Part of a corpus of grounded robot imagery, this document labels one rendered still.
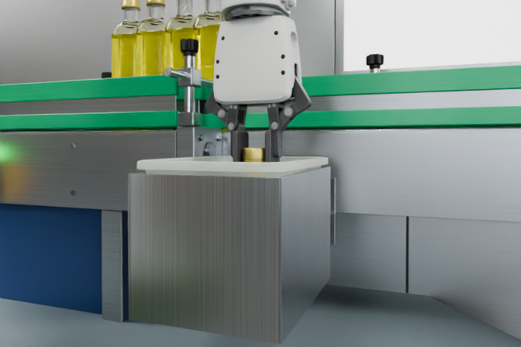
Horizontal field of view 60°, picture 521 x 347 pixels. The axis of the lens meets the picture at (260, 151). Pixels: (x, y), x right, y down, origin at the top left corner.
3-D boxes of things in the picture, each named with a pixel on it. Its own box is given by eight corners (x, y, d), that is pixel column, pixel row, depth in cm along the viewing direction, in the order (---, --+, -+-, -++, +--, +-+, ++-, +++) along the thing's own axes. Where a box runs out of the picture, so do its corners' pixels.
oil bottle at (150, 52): (177, 132, 87) (177, 21, 86) (161, 132, 81) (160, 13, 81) (152, 132, 89) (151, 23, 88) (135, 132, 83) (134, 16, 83)
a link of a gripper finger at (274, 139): (299, 108, 54) (299, 163, 54) (274, 108, 55) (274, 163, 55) (291, 106, 51) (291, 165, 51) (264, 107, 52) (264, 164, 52)
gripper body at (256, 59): (306, 15, 56) (305, 105, 56) (231, 23, 60) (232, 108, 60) (286, -4, 49) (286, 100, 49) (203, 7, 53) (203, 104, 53)
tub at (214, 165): (332, 219, 62) (332, 156, 62) (283, 257, 41) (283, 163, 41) (218, 212, 68) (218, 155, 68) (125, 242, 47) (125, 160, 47)
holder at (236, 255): (337, 268, 68) (338, 164, 67) (281, 344, 42) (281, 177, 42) (232, 258, 74) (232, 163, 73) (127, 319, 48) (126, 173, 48)
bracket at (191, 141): (225, 170, 74) (225, 128, 74) (198, 174, 65) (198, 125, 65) (205, 170, 75) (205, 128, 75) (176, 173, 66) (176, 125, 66)
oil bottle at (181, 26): (205, 132, 85) (205, 18, 85) (191, 132, 80) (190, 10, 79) (179, 132, 87) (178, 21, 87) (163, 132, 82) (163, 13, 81)
